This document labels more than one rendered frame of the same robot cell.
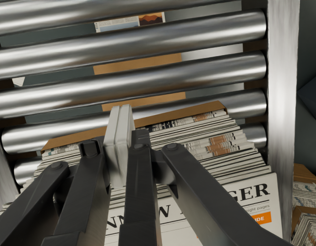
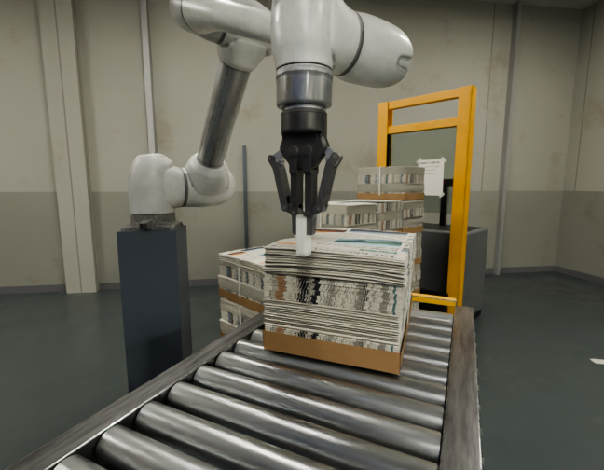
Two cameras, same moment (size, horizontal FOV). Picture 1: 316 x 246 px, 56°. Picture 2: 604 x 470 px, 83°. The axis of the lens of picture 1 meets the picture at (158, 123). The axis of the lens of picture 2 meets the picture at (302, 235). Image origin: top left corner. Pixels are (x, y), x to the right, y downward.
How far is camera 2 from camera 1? 0.52 m
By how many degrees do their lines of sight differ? 62
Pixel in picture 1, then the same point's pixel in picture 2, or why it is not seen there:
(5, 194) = (462, 366)
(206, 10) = not seen: outside the picture
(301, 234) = not seen: hidden behind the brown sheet
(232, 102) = (255, 349)
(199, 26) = (238, 383)
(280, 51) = (206, 354)
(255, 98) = (241, 346)
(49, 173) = (319, 205)
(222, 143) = (277, 288)
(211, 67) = (252, 365)
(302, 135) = not seen: hidden behind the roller
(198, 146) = (289, 293)
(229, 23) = (219, 376)
